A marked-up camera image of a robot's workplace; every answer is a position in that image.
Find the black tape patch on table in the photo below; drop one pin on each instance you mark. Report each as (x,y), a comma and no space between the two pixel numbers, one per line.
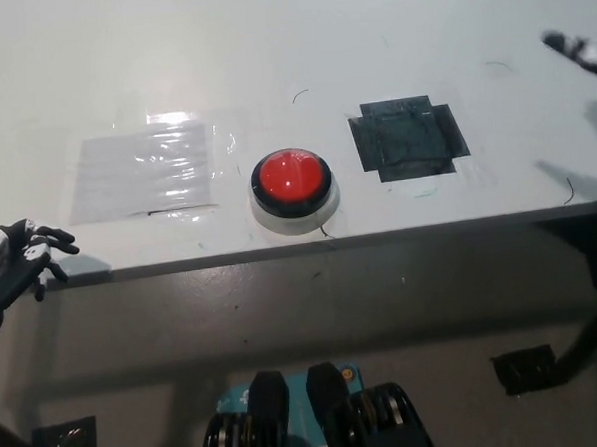
(406,138)

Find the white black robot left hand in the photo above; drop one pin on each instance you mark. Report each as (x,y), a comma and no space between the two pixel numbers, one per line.
(15,268)

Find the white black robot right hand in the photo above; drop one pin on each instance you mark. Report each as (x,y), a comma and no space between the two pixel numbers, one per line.
(582,51)

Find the red dome push button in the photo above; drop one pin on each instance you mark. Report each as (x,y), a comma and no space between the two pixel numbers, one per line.
(291,186)

